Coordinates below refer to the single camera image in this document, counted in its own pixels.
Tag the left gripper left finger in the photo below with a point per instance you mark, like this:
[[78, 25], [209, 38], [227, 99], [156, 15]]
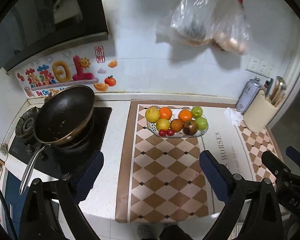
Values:
[[38, 220]]

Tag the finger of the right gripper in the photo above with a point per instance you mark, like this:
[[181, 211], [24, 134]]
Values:
[[293, 154]]

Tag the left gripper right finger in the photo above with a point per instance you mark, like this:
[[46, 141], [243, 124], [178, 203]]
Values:
[[263, 219]]

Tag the green apple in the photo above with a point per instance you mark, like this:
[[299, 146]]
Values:
[[196, 111], [201, 123]]

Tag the brownish red apple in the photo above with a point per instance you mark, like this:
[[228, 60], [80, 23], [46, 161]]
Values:
[[190, 127]]

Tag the small orange tangerine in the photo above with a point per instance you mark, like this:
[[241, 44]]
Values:
[[185, 115]]

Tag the red cherry tomato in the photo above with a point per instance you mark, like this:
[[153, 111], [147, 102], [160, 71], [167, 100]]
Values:
[[162, 133], [170, 132]]

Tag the brown kiwi-like orange fruit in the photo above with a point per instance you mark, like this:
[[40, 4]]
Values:
[[176, 125]]

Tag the small yellow lemon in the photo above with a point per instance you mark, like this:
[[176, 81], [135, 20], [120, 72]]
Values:
[[163, 124]]

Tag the large yellow citrus fruit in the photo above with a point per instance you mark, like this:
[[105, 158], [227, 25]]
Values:
[[152, 114]]

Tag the large orange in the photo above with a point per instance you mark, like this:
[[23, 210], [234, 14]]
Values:
[[165, 113]]

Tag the beige utensil holder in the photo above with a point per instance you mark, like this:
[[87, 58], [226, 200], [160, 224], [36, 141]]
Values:
[[259, 113]]

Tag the black gas stove top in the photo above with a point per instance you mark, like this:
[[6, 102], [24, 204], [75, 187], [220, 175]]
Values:
[[69, 158]]

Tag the white cup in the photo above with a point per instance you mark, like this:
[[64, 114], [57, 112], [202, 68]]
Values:
[[3, 152]]

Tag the white crumpled tissue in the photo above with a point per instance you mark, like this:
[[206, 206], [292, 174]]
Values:
[[233, 116]]

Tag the silver spray can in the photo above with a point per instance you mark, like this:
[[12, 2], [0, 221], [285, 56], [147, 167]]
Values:
[[248, 93]]

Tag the spiral gas burner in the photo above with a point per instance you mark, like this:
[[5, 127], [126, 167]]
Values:
[[25, 125]]

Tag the black frying pan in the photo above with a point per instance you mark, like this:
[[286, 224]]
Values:
[[59, 121]]

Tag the checkered brown table mat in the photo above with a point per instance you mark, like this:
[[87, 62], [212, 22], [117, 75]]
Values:
[[160, 179]]

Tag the floral oval glass plate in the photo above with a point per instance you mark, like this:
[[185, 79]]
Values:
[[177, 134]]

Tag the clear plastic bag right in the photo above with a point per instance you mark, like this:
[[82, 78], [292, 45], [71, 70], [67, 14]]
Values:
[[230, 29]]

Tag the clear plastic bag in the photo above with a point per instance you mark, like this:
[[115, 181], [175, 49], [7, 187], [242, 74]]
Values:
[[230, 29], [189, 23]]

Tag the clear plastic bag left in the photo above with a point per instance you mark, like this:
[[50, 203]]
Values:
[[189, 23]]

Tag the black range hood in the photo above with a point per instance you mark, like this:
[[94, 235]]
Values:
[[34, 27]]

